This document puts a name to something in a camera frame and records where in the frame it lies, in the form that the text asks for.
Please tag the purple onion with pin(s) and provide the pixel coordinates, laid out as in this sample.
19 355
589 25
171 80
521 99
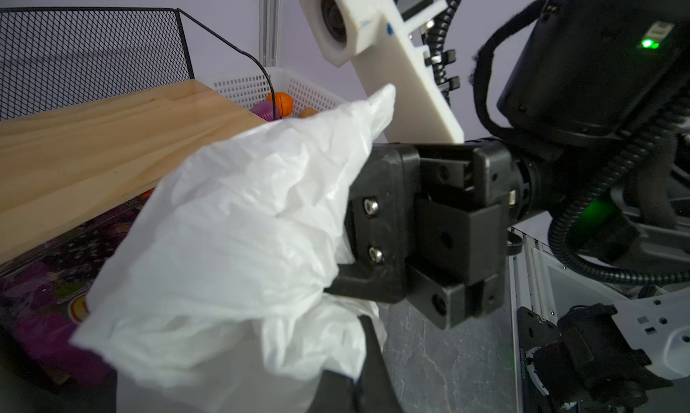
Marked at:
266 110

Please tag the black mesh wooden shelf rack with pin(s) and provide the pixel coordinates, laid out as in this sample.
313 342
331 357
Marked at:
97 105

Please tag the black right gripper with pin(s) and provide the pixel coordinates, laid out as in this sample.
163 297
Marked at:
429 225

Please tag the brown potato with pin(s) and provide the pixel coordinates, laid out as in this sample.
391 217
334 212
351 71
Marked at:
307 112

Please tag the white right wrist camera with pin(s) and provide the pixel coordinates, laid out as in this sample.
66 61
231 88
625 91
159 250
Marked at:
375 36

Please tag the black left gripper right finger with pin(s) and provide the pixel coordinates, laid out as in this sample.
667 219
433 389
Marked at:
374 391

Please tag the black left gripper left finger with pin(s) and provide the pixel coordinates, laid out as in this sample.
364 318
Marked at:
334 394

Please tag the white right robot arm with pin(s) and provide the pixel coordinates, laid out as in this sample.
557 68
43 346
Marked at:
585 103

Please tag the orange pumpkin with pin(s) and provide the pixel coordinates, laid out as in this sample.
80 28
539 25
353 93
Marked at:
284 103

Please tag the purple snack bag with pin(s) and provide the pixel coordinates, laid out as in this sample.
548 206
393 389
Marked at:
43 294

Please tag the white plastic grocery bag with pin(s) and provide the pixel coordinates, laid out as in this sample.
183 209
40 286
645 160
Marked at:
216 299

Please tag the white plastic vegetable basket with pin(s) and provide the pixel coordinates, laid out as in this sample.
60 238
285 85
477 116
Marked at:
251 87

